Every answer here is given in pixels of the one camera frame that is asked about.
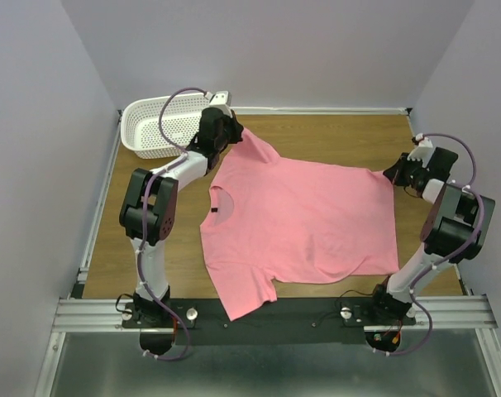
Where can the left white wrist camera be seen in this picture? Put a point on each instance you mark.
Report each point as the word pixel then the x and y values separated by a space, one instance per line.
pixel 220 100

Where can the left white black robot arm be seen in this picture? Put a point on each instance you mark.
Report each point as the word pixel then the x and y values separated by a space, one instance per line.
pixel 149 208

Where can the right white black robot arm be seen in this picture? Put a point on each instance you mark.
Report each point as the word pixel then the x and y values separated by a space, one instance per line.
pixel 455 228

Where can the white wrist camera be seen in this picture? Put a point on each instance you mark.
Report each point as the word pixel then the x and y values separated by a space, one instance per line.
pixel 220 100
pixel 423 147

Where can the white perforated plastic basket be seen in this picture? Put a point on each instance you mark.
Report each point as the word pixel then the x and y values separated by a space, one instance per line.
pixel 150 127

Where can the aluminium frame rail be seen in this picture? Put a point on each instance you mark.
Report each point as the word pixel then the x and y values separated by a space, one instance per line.
pixel 293 347

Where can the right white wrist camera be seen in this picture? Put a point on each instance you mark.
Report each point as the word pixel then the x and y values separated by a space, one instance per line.
pixel 423 147

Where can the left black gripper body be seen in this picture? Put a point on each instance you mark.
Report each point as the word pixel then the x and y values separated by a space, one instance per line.
pixel 230 133

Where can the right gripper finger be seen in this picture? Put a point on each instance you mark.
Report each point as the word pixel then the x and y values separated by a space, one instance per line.
pixel 397 166
pixel 391 174

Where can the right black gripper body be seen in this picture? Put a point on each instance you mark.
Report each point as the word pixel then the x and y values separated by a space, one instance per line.
pixel 415 171

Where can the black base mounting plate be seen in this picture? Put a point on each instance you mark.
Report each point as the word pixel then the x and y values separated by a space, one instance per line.
pixel 204 322

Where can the pink t shirt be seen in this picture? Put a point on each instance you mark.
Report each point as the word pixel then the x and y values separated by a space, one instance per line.
pixel 274 219

